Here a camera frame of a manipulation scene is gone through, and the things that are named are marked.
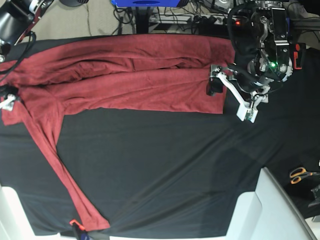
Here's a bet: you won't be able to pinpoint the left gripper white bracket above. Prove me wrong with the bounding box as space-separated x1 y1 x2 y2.
206 63 271 123

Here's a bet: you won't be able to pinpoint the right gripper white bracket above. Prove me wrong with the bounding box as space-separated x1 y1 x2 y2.
0 93 21 112

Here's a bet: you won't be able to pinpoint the dark red long-sleeve shirt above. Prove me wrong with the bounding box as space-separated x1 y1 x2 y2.
1 34 235 231

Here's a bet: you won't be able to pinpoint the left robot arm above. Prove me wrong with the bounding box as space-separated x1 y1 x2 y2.
206 0 294 123

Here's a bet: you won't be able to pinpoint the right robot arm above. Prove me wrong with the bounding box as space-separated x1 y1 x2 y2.
0 0 53 82

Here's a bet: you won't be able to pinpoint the white power strip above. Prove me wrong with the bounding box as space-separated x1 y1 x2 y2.
149 13 247 26

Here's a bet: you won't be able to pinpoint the red and black clamp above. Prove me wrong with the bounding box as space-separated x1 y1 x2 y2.
293 43 306 70

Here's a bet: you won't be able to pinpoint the black table cloth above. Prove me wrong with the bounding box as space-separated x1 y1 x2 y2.
0 38 320 239

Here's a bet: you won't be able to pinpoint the blue plastic bin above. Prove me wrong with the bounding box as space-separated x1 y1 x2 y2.
111 0 189 8

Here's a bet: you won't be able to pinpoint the white foam block right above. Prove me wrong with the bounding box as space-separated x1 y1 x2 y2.
225 167 317 240

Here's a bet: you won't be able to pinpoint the blue and orange clamp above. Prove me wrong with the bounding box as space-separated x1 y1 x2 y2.
69 219 91 240

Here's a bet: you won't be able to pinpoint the yellow handled scissors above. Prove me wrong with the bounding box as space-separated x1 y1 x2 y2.
289 167 320 185

